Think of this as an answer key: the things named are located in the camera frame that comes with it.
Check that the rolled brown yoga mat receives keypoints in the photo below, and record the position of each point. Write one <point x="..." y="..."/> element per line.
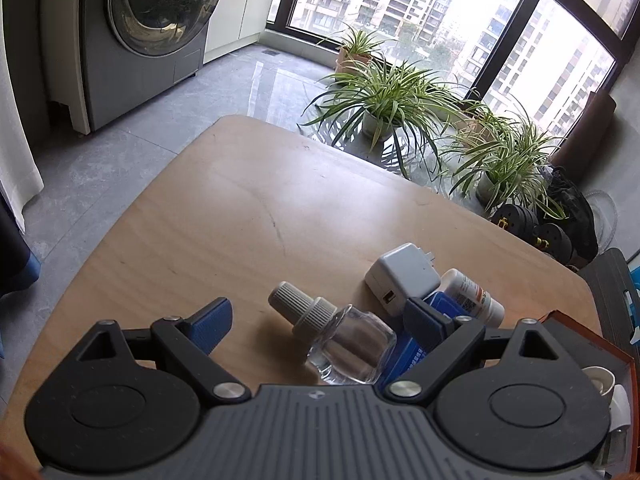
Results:
<point x="590" y="130"/>

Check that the white curtain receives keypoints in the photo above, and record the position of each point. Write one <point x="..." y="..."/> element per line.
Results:
<point x="15" y="150"/>

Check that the blue plastic stool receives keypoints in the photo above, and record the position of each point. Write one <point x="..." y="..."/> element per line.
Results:
<point x="635" y="280"/>

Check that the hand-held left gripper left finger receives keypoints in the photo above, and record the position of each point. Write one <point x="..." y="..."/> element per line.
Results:
<point x="210" y="325"/>

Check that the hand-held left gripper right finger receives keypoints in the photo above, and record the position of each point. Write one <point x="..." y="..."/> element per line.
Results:
<point x="425" y="320"/>

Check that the white charger plug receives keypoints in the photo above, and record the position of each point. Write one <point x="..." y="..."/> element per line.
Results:
<point x="400" y="275"/>

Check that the small spider plant terracotta pot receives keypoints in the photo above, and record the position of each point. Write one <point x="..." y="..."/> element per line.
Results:
<point x="350" y="57"/>

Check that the tall spider plant terracotta pot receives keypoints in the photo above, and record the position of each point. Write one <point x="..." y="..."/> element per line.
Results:
<point x="475" y="122"/>

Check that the blue box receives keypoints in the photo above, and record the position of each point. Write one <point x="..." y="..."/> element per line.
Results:
<point x="407" y="355"/>

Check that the white pill bottle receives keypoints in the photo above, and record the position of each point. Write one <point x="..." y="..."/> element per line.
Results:
<point x="475" y="295"/>

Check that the brown box with white cups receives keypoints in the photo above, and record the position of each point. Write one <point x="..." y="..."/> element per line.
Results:
<point x="570" y="345"/>

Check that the grey front-load washing machine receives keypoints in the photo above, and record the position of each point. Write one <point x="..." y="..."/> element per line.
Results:
<point x="125" y="85"/>

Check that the wide spider plant white pot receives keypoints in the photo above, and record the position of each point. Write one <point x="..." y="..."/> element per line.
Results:
<point x="490" y="185"/>

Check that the dark cloth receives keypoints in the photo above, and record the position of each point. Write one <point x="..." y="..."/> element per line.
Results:
<point x="12" y="250"/>

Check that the black bag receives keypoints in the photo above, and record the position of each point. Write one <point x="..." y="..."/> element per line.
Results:
<point x="575" y="210"/>

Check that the large spider plant white pot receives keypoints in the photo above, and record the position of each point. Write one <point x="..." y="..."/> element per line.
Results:
<point x="377" y="122"/>

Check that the black dumbbell yellow collars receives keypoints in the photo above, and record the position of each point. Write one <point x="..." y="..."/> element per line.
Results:
<point x="552" y="242"/>
<point x="515" y="220"/>

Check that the dark grey folding board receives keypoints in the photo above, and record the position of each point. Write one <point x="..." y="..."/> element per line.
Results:
<point x="605" y="280"/>

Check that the clear glass bottle grey cap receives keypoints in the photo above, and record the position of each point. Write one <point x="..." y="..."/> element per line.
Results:
<point x="350" y="345"/>

